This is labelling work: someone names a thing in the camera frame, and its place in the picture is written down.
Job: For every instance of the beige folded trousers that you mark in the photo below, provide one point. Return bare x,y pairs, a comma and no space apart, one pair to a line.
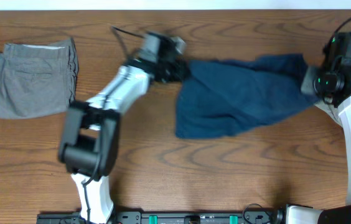
330,110

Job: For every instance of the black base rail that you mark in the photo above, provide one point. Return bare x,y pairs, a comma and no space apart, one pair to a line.
249,216

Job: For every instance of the dark blue denim shorts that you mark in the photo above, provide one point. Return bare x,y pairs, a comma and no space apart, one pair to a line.
228,97

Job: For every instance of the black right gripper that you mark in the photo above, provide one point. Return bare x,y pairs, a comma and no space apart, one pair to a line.
307,81

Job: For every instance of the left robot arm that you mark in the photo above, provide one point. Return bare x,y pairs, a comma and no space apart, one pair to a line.
90,138

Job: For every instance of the grey folded shorts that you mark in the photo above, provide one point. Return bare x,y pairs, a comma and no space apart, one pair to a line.
37,80

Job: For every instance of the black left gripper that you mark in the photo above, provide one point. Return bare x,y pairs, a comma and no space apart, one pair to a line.
176,72

